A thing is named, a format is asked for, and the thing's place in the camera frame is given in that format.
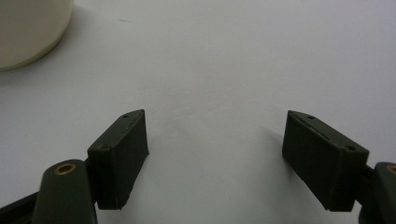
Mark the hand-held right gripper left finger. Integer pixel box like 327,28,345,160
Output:
87,108,150,211

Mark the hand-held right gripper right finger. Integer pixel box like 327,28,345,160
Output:
281,109,370,213

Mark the cream round container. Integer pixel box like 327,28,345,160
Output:
0,0,76,73

